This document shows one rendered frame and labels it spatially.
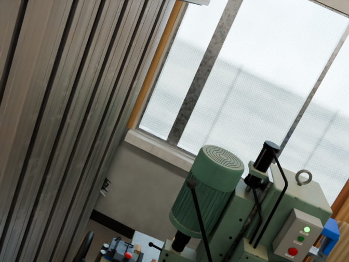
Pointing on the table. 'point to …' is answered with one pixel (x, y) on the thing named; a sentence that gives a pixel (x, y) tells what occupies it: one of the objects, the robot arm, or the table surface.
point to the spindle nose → (180, 241)
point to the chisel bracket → (190, 256)
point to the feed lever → (199, 215)
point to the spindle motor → (206, 190)
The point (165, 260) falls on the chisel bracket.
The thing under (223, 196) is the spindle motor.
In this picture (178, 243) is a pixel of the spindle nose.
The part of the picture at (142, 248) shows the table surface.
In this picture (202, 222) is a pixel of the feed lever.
